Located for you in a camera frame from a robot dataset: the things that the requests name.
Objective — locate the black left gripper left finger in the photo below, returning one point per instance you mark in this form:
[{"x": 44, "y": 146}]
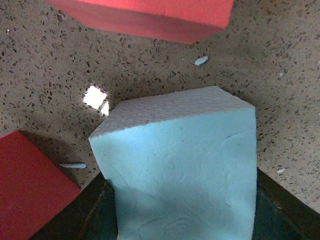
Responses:
[{"x": 91, "y": 216}]

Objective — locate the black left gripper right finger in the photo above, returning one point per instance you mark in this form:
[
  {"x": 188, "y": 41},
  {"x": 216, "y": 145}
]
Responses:
[{"x": 280, "y": 215}]

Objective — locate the blue foam cube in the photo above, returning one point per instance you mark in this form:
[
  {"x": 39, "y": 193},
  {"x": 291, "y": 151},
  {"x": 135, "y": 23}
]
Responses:
[{"x": 183, "y": 165}]

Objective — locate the blue foam crumb left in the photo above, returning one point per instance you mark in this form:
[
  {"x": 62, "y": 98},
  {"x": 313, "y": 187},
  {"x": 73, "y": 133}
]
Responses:
[{"x": 77, "y": 165}]

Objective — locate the blue foam crumb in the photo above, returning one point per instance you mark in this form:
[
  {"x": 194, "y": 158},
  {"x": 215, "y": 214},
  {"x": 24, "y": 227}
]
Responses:
[
  {"x": 201, "y": 60},
  {"x": 77, "y": 165}
]

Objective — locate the red foam cube front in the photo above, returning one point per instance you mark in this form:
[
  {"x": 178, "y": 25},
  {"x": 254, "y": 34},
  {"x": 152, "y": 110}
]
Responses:
[{"x": 32, "y": 189}]

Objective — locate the red foam cube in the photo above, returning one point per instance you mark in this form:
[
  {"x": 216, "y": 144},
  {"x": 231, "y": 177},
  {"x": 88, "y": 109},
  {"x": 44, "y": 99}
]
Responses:
[
  {"x": 179, "y": 21},
  {"x": 32, "y": 189}
]

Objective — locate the blue foam crumb upper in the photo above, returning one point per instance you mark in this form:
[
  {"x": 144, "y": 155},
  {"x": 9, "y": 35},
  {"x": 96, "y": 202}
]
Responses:
[{"x": 201, "y": 60}]

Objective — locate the red foam cube back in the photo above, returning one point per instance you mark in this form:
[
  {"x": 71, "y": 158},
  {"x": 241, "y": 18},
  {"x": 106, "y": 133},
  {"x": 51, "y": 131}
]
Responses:
[{"x": 179, "y": 21}]

